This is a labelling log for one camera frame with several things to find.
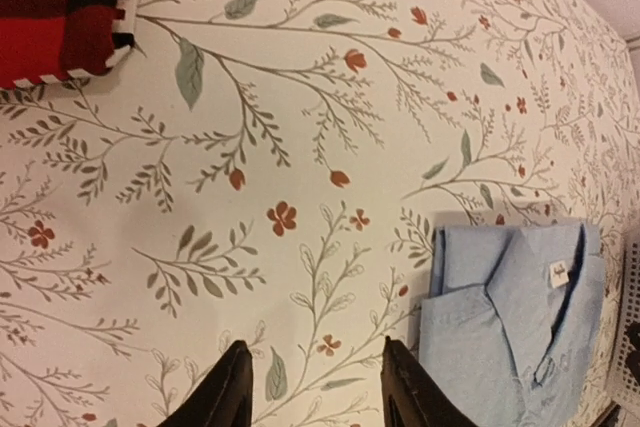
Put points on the floral patterned table cloth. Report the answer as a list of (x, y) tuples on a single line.
[(274, 171)]

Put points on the light blue long sleeve shirt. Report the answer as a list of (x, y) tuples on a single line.
[(508, 328)]

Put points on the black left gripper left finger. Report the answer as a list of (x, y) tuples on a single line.
[(224, 398)]

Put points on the white plastic laundry basket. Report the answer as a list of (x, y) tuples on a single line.
[(622, 383)]

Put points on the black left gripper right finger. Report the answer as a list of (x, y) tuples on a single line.
[(411, 398)]

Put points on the red black plaid shirt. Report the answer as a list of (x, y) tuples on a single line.
[(51, 41)]

